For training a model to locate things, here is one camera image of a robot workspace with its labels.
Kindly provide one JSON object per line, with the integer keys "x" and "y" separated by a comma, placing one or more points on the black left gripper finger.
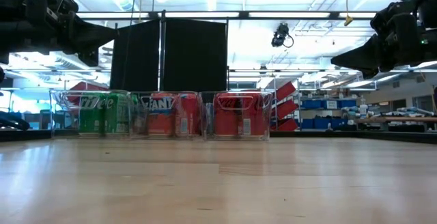
{"x": 91, "y": 59}
{"x": 92, "y": 36}

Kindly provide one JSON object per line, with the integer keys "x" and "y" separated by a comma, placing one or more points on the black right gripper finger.
{"x": 369, "y": 72}
{"x": 365, "y": 55}

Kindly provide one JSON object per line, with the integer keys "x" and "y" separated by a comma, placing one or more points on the green Sprite soda can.
{"x": 90, "y": 121}
{"x": 117, "y": 121}

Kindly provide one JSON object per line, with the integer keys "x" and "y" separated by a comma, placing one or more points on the clear plastic bin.
{"x": 208, "y": 128}
{"x": 65, "y": 121}
{"x": 140, "y": 128}

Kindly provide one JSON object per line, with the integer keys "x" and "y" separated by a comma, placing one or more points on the red Fanta soda can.
{"x": 160, "y": 123}
{"x": 189, "y": 114}

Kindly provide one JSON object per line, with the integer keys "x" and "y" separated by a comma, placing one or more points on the red Coca-Cola soda can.
{"x": 254, "y": 123}
{"x": 227, "y": 123}

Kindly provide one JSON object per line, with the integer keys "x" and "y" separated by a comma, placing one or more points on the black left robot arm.
{"x": 10, "y": 29}

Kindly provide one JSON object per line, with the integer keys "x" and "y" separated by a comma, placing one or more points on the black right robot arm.
{"x": 428, "y": 12}

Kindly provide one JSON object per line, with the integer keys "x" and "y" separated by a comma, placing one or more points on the red angled panels rack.
{"x": 85, "y": 86}
{"x": 286, "y": 106}

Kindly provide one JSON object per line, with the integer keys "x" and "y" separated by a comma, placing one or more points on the white bottle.
{"x": 363, "y": 109}

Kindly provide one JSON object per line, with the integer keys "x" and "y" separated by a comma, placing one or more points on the black partition panel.
{"x": 194, "y": 55}
{"x": 134, "y": 55}

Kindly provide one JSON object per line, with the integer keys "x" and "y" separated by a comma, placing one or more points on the pale tools on workbench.
{"x": 409, "y": 110}

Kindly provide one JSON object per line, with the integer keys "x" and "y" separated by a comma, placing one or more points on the wooden workbench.
{"x": 403, "y": 119}

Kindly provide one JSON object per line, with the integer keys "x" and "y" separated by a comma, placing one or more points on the blue storage bins shelf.
{"x": 310, "y": 123}

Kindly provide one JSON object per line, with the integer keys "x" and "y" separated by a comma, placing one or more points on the black chair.
{"x": 13, "y": 123}

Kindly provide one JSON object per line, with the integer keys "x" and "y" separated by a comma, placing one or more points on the overhead bar with light strips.
{"x": 243, "y": 14}

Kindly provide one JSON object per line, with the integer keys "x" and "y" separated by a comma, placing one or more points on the black aluminium table frame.
{"x": 375, "y": 137}

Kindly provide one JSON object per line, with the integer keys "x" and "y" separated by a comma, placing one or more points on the black hanging camera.
{"x": 280, "y": 36}

